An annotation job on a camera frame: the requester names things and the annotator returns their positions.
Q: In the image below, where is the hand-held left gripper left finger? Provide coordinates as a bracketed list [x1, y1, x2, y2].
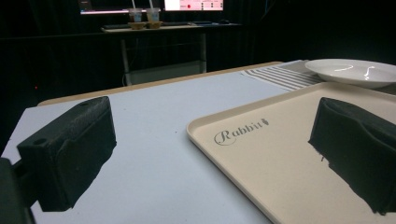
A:
[16, 95, 118, 213]

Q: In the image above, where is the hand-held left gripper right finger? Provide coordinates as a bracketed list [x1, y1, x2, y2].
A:
[308, 96, 396, 217]

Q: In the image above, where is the white ceramic plate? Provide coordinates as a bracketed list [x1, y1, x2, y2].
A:
[304, 58, 396, 90]

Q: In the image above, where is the beige plastic tray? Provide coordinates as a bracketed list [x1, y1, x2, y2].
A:
[186, 81, 396, 224]

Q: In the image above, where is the striped cloth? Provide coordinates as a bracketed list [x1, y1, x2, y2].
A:
[241, 59, 325, 92]

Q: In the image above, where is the background desk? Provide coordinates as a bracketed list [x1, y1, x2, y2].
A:
[100, 21, 243, 87]

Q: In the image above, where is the clear plastic cup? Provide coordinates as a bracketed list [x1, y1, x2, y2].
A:
[145, 7, 163, 30]
[127, 7, 148, 31]

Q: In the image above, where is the computer monitor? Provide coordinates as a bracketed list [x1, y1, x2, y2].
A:
[78, 0, 148, 16]
[163, 0, 225, 12]

